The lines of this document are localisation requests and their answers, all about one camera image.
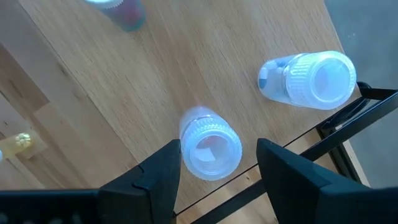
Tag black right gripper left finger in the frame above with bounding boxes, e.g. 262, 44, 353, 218
99, 139, 183, 224

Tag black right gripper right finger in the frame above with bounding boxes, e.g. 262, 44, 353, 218
257, 138, 369, 224

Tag pill bottle with red pills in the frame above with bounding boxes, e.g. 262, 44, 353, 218
83, 0, 147, 32

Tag wooden shelf black metal legs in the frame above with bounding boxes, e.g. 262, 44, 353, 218
17, 0, 363, 215

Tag black metal table frame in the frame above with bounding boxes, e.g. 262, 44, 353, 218
191, 81, 398, 224

